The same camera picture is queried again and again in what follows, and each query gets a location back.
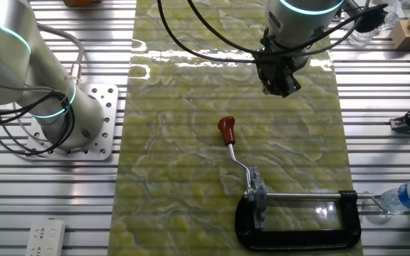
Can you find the green marble pattern mat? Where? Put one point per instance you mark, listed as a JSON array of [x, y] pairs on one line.
[[176, 142]]

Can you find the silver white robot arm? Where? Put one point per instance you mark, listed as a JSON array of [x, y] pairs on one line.
[[13, 53]]

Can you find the clear plastic water bottle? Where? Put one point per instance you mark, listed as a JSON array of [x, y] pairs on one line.
[[404, 195]]

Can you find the large wooden block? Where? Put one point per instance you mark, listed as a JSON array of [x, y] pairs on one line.
[[404, 39]]

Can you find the black C-clamp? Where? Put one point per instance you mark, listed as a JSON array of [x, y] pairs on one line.
[[297, 245]]

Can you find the clear glass mug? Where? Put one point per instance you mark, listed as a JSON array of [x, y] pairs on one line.
[[361, 38]]

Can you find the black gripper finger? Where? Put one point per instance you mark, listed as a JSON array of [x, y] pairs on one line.
[[289, 87], [270, 85]]

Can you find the white power strip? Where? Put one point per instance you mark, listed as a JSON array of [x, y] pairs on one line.
[[45, 238]]

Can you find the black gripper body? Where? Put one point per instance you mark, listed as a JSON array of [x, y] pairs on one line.
[[279, 64]]

